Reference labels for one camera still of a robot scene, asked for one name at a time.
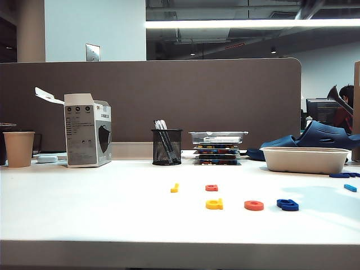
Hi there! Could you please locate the blue letter g magnet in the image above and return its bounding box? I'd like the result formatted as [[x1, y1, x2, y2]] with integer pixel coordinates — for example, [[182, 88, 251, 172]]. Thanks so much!
[[276, 199, 300, 212]]

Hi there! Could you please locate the beige partition base rail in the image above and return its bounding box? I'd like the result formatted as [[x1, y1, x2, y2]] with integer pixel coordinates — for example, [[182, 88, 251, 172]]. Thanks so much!
[[111, 142, 155, 161]]

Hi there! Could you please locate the seated person red top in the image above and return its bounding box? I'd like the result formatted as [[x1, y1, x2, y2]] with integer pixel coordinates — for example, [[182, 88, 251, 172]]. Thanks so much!
[[333, 84, 356, 135]]

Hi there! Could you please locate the white earbud case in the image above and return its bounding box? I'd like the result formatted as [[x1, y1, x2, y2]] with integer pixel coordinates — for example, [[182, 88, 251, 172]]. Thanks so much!
[[37, 155, 59, 164]]

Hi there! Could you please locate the beige rectangular tray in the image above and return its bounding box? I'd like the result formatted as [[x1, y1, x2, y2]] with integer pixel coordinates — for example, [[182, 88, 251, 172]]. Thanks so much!
[[260, 146, 352, 175]]

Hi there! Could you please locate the tan paper cup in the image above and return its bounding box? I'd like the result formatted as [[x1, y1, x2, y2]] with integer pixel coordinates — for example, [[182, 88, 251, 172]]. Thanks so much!
[[3, 131, 36, 168]]

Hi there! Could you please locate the orange letter o magnet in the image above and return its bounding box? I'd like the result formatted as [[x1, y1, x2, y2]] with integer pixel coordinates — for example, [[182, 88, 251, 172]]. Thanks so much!
[[244, 200, 265, 212]]

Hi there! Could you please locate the navy blue foam slipper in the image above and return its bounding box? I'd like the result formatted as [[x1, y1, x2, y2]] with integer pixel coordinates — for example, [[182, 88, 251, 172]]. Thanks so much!
[[246, 134, 299, 162], [295, 120, 360, 151]]

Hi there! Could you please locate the white grey mask box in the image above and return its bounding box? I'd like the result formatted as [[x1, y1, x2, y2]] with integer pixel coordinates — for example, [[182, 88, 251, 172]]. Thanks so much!
[[34, 87, 113, 169]]

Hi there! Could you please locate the black office chair back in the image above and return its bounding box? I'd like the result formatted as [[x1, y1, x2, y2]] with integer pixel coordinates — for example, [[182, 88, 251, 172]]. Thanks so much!
[[327, 85, 354, 116]]

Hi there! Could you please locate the black mesh pen holder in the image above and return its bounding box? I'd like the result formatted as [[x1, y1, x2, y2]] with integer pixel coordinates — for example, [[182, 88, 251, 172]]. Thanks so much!
[[151, 129, 183, 166]]

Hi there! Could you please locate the silver wall plate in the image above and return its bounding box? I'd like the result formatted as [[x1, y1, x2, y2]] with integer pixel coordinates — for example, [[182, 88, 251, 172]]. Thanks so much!
[[85, 43, 101, 62]]

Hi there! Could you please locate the white black marker pen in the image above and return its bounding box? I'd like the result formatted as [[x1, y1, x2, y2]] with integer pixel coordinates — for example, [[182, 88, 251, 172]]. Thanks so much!
[[202, 137, 242, 144]]

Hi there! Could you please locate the yellow letter d magnet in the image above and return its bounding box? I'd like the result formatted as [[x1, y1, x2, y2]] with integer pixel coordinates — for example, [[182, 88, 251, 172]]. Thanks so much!
[[205, 198, 224, 211]]

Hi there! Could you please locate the clear plastic tray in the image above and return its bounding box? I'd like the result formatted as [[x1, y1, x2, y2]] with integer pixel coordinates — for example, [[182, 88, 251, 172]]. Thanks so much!
[[187, 130, 249, 146]]

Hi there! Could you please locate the black computer monitor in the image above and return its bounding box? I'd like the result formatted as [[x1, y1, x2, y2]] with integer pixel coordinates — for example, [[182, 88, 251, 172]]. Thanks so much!
[[305, 98, 340, 126]]

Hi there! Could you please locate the brown fabric desk partition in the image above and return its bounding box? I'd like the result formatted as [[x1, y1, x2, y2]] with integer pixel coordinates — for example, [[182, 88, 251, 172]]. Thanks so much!
[[0, 58, 302, 151]]

